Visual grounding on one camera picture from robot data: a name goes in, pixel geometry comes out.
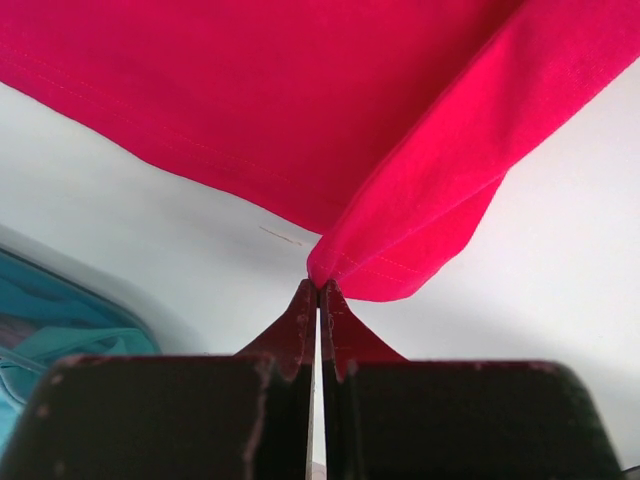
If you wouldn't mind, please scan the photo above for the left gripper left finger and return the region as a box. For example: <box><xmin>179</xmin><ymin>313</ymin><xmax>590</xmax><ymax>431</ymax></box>
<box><xmin>1</xmin><ymin>281</ymin><xmax>317</xmax><ymax>479</ymax></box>

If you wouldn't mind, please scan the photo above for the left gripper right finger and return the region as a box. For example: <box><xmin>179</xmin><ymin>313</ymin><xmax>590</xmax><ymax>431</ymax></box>
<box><xmin>318</xmin><ymin>282</ymin><xmax>624</xmax><ymax>479</ymax></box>

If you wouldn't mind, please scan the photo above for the red t shirt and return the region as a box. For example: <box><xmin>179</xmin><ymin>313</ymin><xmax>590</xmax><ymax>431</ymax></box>
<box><xmin>1</xmin><ymin>1</ymin><xmax>639</xmax><ymax>301</ymax></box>

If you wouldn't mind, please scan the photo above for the cyan t shirt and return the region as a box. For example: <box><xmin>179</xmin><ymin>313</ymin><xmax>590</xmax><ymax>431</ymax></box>
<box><xmin>1</xmin><ymin>250</ymin><xmax>161</xmax><ymax>449</ymax></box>

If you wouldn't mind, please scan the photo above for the grey plastic bin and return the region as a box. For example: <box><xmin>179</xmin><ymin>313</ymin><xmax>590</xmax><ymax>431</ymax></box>
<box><xmin>1</xmin><ymin>227</ymin><xmax>161</xmax><ymax>354</ymax></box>

